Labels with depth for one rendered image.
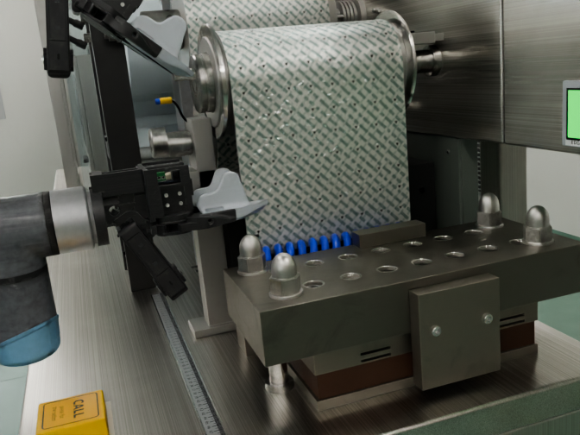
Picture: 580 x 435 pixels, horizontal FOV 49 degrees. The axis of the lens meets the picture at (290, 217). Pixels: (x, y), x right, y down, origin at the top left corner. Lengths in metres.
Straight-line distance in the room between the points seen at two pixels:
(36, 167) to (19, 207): 5.63
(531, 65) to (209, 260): 0.48
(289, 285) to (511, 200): 0.60
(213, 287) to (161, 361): 0.12
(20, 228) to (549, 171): 3.96
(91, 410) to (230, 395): 0.15
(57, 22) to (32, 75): 5.55
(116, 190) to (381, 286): 0.32
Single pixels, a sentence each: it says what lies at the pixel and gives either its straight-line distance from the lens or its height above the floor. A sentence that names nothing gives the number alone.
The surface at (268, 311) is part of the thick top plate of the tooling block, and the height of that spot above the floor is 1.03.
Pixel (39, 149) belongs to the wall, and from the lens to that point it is 6.37.
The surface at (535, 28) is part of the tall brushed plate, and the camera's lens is 0.80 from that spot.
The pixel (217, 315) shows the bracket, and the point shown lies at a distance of 0.93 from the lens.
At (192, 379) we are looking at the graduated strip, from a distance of 0.81.
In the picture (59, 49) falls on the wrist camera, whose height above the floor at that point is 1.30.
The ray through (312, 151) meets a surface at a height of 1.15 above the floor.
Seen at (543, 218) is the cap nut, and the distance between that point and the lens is 0.80.
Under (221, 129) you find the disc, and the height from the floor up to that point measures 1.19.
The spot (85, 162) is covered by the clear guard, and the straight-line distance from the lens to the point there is 1.82.
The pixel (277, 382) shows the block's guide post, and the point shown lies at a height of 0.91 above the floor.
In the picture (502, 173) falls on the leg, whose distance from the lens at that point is 1.15.
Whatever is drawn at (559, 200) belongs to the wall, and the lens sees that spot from 4.42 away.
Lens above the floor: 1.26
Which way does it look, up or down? 13 degrees down
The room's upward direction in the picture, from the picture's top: 5 degrees counter-clockwise
